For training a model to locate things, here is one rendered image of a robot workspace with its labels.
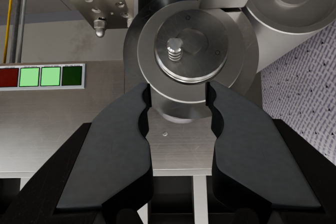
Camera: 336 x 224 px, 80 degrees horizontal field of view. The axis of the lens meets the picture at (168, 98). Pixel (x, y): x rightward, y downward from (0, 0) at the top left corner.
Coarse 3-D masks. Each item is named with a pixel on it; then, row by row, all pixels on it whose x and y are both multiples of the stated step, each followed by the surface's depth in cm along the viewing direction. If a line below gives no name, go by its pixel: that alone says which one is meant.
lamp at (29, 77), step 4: (24, 68) 57; (28, 68) 57; (32, 68) 57; (36, 68) 56; (24, 72) 56; (28, 72) 56; (32, 72) 56; (36, 72) 56; (20, 76) 56; (24, 76) 56; (28, 76) 56; (32, 76) 56; (36, 76) 56; (20, 80) 56; (24, 80) 56; (28, 80) 56; (32, 80) 56; (36, 80) 56; (20, 84) 56; (24, 84) 56; (28, 84) 56; (32, 84) 56; (36, 84) 56
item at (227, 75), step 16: (192, 0) 22; (160, 16) 22; (224, 16) 22; (144, 32) 22; (240, 32) 22; (144, 48) 22; (240, 48) 21; (144, 64) 21; (224, 64) 21; (240, 64) 21; (160, 80) 21; (208, 80) 21; (224, 80) 21; (176, 96) 21; (192, 96) 21
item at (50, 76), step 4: (44, 68) 56; (48, 68) 56; (52, 68) 56; (56, 68) 56; (44, 72) 56; (48, 72) 56; (52, 72) 56; (56, 72) 56; (44, 76) 56; (48, 76) 56; (52, 76) 56; (56, 76) 56; (44, 80) 56; (48, 80) 56; (52, 80) 56; (56, 80) 56; (44, 84) 56; (48, 84) 56; (52, 84) 56; (56, 84) 56
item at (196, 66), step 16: (176, 16) 20; (192, 16) 20; (208, 16) 20; (160, 32) 20; (176, 32) 20; (192, 32) 21; (208, 32) 20; (224, 32) 20; (160, 48) 20; (192, 48) 20; (208, 48) 20; (224, 48) 20; (160, 64) 20; (176, 64) 20; (192, 64) 20; (208, 64) 20; (176, 80) 21; (192, 80) 20
